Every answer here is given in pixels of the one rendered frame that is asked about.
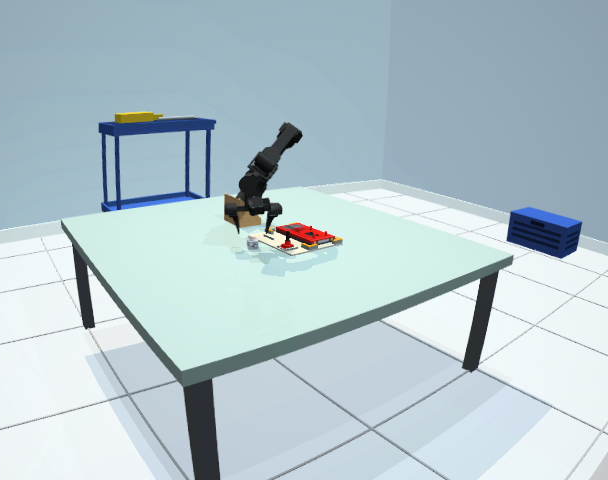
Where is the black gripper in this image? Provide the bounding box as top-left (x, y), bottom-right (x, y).
top-left (224, 188), bottom-right (282, 234)

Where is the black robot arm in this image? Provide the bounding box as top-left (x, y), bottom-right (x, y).
top-left (236, 122), bottom-right (303, 216)

